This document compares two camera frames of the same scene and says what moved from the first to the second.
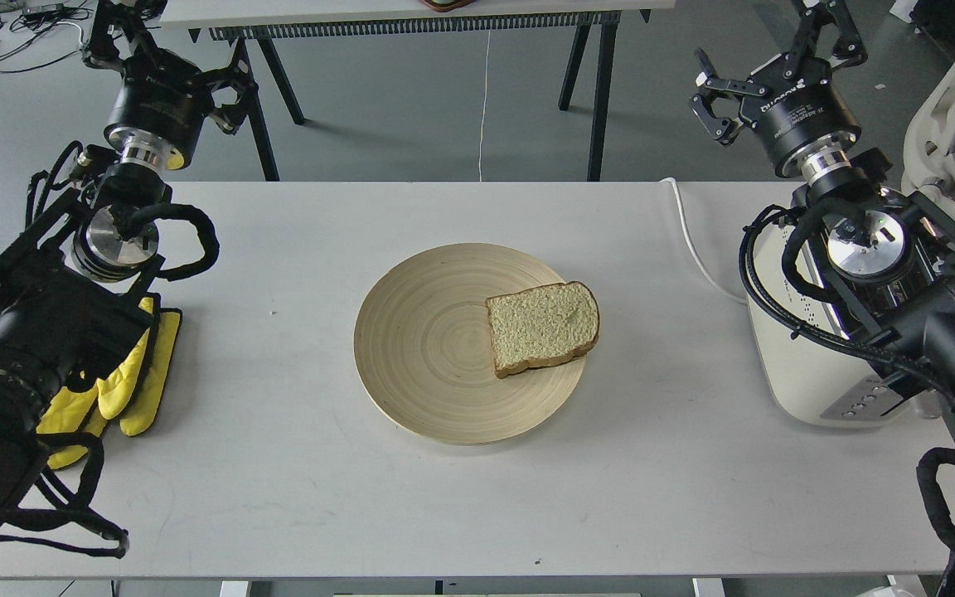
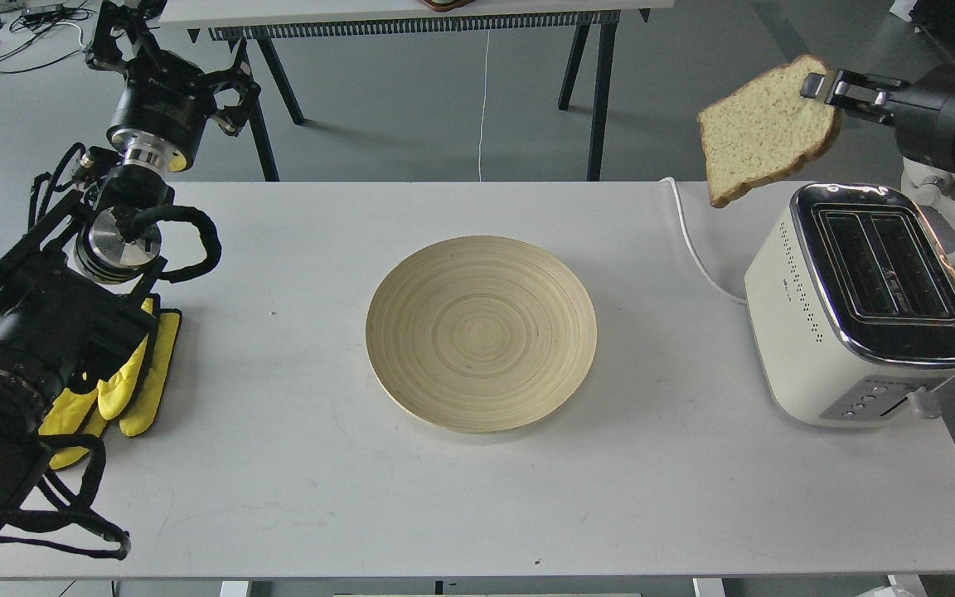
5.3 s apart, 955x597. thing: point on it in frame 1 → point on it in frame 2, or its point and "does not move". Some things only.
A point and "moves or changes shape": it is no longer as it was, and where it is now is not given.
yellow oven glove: x=87 y=410 does not move
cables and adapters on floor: x=5 y=36 does not move
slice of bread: x=540 y=325 moves or changes shape
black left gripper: x=162 y=101 does not move
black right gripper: x=804 y=122 → x=954 y=117
